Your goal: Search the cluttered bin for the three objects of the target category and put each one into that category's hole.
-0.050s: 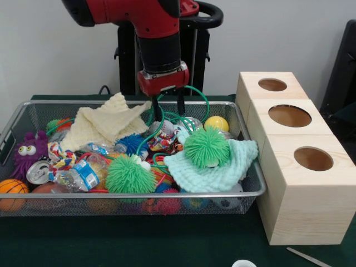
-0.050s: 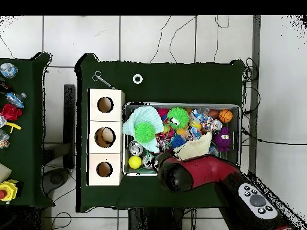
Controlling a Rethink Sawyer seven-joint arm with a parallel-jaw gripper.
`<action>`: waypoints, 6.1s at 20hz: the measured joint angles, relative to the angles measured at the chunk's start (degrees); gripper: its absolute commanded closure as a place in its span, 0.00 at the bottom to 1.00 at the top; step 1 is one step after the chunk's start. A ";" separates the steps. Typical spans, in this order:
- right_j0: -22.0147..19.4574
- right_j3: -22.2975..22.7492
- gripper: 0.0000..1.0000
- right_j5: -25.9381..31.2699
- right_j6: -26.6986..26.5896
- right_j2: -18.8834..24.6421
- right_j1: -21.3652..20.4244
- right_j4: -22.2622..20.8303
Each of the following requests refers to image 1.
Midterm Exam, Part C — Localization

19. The green spiky rubber ball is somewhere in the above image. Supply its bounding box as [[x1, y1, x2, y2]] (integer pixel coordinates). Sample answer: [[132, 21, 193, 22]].
[[183, 126, 231, 170]]

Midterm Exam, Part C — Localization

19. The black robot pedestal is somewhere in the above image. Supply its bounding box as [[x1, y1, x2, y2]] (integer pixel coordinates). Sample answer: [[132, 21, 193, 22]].
[[113, 0, 224, 97]]

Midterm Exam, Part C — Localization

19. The wire mesh bin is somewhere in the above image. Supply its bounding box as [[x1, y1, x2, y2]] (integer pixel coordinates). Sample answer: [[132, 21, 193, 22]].
[[0, 100, 267, 218]]

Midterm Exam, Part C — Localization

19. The purple spiky monster toy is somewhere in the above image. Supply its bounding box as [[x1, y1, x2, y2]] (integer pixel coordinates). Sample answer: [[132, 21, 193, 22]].
[[9, 130, 56, 181]]

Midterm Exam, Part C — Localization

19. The orange toy basketball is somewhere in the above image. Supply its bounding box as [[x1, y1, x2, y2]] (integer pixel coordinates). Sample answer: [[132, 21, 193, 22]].
[[0, 179, 30, 214]]

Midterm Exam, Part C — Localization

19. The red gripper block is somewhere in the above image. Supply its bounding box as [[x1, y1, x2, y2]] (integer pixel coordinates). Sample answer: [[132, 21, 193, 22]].
[[137, 65, 190, 122]]

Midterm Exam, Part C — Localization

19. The yellow ball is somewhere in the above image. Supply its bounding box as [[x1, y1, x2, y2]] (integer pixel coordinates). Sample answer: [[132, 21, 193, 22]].
[[204, 115, 230, 133]]

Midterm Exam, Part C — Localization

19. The multicoloured rope toy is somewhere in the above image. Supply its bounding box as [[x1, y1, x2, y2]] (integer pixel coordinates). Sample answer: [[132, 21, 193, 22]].
[[47, 141, 77, 182]]

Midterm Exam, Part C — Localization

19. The crushed bottle with blue label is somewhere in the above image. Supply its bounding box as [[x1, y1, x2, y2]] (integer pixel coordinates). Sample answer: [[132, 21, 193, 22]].
[[50, 158, 101, 194]]

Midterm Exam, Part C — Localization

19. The multicoloured patterned cloth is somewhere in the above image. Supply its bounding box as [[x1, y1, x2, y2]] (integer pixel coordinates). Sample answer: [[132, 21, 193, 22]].
[[147, 130, 185, 152]]

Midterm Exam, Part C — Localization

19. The wooden box with three holes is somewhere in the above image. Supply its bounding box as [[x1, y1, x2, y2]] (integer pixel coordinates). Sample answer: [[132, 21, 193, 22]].
[[235, 71, 356, 246]]

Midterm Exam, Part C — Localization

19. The mint green knitted cloth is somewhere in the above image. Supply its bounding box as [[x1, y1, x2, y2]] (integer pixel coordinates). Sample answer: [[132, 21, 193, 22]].
[[164, 129, 259, 194]]

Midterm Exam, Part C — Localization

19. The green spiky ball with eyes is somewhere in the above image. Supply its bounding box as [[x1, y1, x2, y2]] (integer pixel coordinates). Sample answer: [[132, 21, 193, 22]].
[[105, 154, 158, 195]]

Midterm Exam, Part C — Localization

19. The soda can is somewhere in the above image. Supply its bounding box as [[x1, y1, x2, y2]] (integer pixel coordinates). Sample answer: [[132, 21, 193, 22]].
[[26, 160, 52, 185]]

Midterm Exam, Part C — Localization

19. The cream knitted cloth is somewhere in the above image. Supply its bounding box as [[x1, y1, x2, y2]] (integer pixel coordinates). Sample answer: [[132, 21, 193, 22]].
[[60, 92, 152, 152]]

